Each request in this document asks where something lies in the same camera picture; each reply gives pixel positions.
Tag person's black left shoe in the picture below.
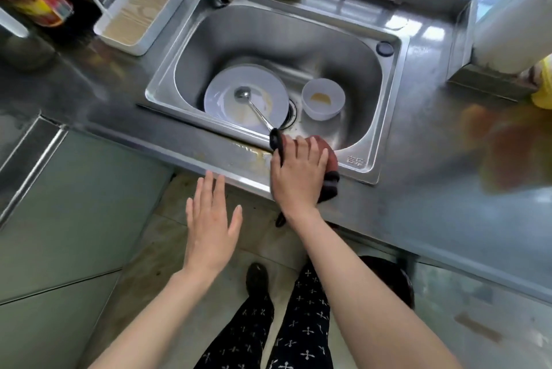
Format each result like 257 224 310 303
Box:
246 263 271 305

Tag person's right leg patterned trousers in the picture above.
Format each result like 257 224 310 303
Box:
265 259 335 369

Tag person's black right shoe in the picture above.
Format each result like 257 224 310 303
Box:
359 255 415 310

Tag white pipe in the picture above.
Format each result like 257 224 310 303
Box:
472 0 552 76

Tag person's left forearm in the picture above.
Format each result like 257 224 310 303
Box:
88 267 228 369

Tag metal ladle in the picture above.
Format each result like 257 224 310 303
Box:
234 86 277 132

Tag person's right hand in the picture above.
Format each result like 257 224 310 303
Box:
270 135 329 222

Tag white round plate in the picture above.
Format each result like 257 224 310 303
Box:
204 64 290 130

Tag person's left leg patterned trousers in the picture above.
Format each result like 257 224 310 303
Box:
193 293 275 369

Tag person's black shoe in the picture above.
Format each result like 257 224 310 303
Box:
359 255 415 310
246 263 271 305

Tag metal sink drain strainer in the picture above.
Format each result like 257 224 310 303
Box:
280 98 299 130

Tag yellow container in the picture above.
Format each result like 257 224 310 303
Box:
530 59 552 111

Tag person's leg patterned trousers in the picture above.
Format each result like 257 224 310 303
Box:
193 293 275 369
265 259 335 369

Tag small white bowl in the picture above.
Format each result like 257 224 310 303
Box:
301 78 346 120

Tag stainless steel sink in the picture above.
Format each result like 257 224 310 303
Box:
144 0 410 186

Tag person's right forearm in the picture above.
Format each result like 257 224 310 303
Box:
280 205 464 369

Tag person's left hand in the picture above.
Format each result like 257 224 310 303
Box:
185 171 243 274

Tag glossy grey cabinet door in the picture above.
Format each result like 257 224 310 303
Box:
407 252 552 369

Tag dark red cleaning cloth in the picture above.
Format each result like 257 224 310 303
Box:
269 128 342 228

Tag white tray with wooden lid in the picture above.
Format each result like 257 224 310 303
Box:
93 0 185 57

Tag pale green cabinet door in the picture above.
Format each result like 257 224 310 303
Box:
0 125 175 307
0 269 123 369

